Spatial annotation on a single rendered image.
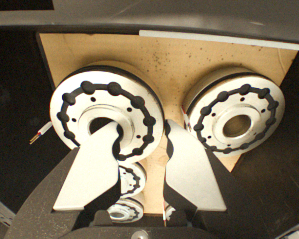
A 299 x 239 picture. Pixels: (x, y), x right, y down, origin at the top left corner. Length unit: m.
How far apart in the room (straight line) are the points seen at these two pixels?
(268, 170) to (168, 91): 0.16
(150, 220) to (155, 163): 0.19
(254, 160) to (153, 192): 0.19
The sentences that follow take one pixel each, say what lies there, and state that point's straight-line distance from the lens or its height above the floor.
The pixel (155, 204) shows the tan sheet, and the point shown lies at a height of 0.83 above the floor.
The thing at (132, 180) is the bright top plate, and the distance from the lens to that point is 0.21.
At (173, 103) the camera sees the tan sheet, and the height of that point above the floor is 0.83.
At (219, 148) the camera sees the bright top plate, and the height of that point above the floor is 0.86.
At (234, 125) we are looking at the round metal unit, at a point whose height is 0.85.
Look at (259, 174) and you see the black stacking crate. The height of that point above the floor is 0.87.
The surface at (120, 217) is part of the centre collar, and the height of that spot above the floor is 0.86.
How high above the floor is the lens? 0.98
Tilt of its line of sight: 58 degrees down
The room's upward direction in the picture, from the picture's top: 179 degrees counter-clockwise
